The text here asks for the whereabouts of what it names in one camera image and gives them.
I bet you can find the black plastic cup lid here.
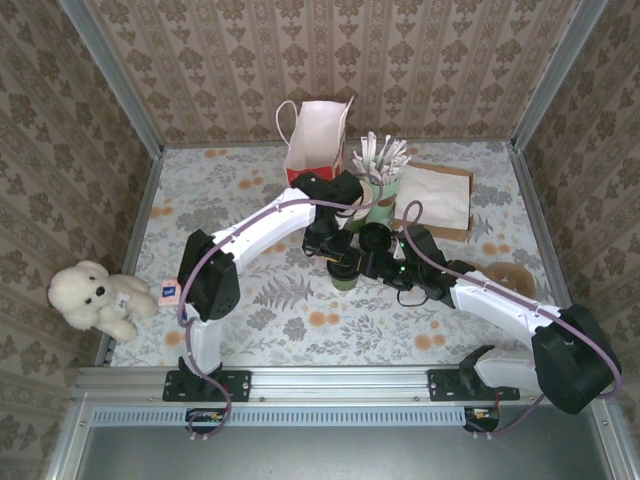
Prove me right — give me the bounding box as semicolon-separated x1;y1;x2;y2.
327;248;362;279

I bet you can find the green paper coffee cup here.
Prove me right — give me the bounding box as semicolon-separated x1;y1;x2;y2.
327;248;362;293

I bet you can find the brown cardboard napkin box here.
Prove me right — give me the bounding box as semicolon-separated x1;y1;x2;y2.
392;160;476;245

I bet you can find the red white paper gift bag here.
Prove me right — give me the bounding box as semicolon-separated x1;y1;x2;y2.
276;97;355;186

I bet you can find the white paper napkin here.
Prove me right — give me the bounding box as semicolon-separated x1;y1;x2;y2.
397;164;472;230

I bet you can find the paper wrapped straw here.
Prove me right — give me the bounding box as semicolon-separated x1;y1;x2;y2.
352;148;374;180
384;139;409;176
390;154;414;180
378;133;396;174
364;130;380;179

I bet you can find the black cup lid stack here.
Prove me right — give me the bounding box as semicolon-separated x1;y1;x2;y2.
359;223;397;254

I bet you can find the light green straw holder cup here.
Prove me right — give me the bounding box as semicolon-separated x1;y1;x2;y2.
367;174;401;224

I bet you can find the grey metal panel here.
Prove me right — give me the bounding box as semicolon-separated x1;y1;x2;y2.
64;403;619;480

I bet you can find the white teddy bear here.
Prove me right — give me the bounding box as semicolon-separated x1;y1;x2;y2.
48;259;159;344

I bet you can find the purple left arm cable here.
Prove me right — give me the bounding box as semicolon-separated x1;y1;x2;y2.
177;172;385;444

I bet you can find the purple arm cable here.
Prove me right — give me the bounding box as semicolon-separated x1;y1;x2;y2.
397;200;624;441
177;172;385;444

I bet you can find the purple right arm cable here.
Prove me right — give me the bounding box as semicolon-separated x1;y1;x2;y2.
397;200;624;441

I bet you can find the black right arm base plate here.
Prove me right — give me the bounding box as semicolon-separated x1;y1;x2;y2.
428;368;521;403

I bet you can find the aluminium front frame rail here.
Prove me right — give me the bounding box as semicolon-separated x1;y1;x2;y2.
74;364;616;401

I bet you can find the aluminium right side rail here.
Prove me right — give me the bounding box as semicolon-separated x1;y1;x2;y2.
507;142;594;365

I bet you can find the slotted grey cable duct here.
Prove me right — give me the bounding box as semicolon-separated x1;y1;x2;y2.
92;405;469;427

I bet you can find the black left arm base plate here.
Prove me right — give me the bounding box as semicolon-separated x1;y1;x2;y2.
163;368;252;403

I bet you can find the aluminium left side rail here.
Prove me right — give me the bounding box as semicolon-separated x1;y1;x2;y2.
94;147;166;369

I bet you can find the aluminium right frame post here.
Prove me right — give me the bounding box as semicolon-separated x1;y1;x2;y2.
509;0;611;151

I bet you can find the aluminium frame post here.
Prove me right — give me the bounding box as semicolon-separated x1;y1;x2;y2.
509;0;611;151
57;0;166;157

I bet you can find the aluminium left frame post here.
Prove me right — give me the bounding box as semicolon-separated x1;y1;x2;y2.
57;0;166;157

